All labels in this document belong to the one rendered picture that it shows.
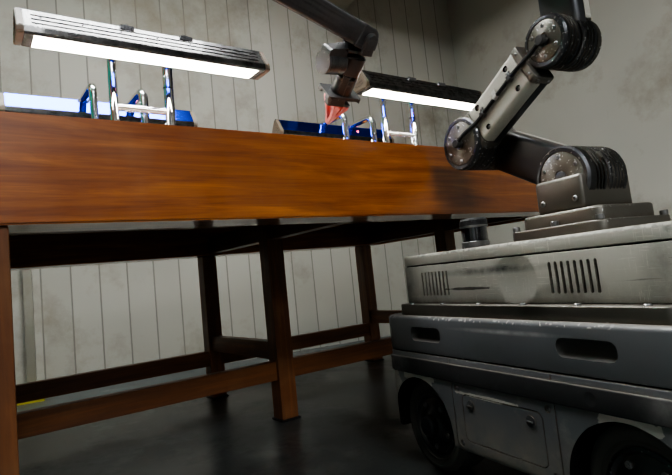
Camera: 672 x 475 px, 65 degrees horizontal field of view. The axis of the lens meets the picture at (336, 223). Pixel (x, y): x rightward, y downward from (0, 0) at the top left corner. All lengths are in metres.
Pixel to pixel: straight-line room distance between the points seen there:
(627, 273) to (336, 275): 2.80
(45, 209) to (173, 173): 0.23
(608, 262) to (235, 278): 2.64
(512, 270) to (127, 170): 0.71
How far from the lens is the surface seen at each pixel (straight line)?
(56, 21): 1.44
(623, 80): 3.45
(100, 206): 1.01
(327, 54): 1.33
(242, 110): 3.50
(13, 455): 1.01
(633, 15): 3.50
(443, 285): 1.16
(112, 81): 1.60
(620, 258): 0.87
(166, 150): 1.06
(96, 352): 3.18
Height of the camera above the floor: 0.45
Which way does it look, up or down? 6 degrees up
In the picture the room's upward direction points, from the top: 6 degrees counter-clockwise
